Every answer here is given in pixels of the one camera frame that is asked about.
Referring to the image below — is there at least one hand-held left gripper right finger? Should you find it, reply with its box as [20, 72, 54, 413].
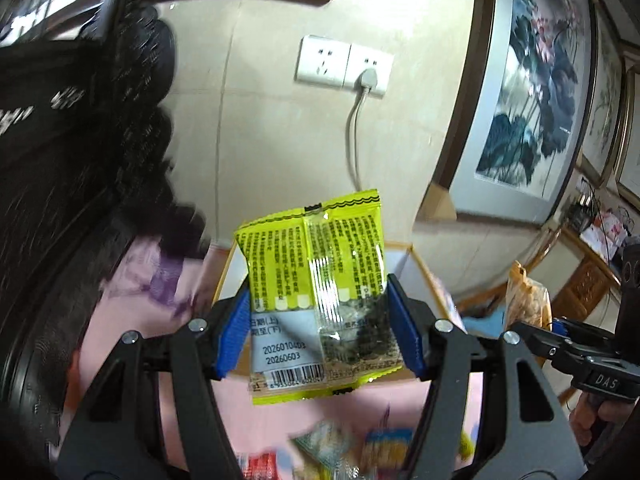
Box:
[386, 272, 586, 480]

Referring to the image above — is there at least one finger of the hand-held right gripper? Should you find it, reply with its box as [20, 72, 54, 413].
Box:
[510, 316, 618, 358]
[537, 346, 601, 387]

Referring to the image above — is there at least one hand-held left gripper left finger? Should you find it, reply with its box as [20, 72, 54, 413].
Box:
[55, 282, 252, 480]

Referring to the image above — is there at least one yellow cardboard box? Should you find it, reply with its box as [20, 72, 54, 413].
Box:
[212, 241, 468, 391]

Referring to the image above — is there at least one tan clear snack packet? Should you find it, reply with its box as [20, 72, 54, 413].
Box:
[505, 260, 553, 333]

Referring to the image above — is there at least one yellow-green snack packet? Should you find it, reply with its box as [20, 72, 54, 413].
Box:
[234, 189, 405, 407]

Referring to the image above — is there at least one pile of snack packets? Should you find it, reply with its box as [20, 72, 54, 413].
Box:
[235, 417, 476, 480]

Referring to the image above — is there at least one person's right hand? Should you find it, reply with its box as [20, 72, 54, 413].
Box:
[570, 391, 640, 461]

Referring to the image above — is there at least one wooden armchair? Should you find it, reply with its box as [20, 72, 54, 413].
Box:
[460, 230, 623, 406]

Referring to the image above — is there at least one pink white bag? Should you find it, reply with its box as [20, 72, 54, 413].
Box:
[590, 210, 632, 251]

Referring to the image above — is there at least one pink floral blanket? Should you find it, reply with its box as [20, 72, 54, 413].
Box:
[65, 237, 501, 480]

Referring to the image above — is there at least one framed ink painting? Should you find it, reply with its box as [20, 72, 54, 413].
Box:
[580, 10, 632, 187]
[615, 55, 640, 202]

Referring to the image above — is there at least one dark carved wooden bench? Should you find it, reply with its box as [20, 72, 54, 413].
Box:
[0, 0, 211, 461]

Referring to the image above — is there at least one framed lotus painting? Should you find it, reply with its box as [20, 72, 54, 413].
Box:
[430, 0, 601, 226]

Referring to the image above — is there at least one grey plug with cable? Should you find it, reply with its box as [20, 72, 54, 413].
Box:
[345, 67, 379, 196]

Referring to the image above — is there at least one white wall socket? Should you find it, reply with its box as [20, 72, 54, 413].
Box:
[345, 44, 395, 99]
[295, 35, 351, 89]

